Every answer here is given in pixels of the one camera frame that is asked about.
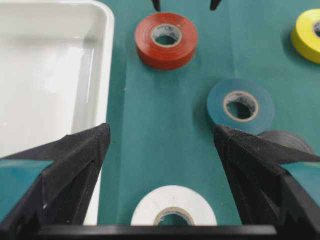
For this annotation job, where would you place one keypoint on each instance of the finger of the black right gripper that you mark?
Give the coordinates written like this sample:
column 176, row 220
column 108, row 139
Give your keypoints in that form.
column 214, row 4
column 157, row 5

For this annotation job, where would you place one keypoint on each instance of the teal tape roll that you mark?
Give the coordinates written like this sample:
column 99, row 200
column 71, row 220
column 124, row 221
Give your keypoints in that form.
column 245, row 92

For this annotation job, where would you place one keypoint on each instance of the white tape roll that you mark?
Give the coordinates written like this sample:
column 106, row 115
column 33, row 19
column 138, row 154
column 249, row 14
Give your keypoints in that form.
column 173, row 200

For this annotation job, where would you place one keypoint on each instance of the yellow tape roll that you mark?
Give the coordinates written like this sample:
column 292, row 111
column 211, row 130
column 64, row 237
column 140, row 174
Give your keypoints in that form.
column 305, row 35

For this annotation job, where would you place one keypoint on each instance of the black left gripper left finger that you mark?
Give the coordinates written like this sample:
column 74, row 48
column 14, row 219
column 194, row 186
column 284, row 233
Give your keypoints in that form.
column 52, row 183

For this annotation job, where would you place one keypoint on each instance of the green table cloth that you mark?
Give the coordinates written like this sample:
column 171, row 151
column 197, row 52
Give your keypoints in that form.
column 160, row 131

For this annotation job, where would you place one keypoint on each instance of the white plastic tray case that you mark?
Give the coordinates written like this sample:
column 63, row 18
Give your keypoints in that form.
column 55, row 63

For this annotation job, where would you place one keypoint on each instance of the red tape roll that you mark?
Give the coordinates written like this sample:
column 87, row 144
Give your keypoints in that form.
column 165, row 40

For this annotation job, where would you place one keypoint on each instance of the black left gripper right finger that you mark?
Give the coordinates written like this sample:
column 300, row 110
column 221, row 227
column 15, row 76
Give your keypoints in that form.
column 270, row 183

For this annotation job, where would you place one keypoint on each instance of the black tape roll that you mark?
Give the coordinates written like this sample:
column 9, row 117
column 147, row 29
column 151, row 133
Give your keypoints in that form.
column 287, row 139

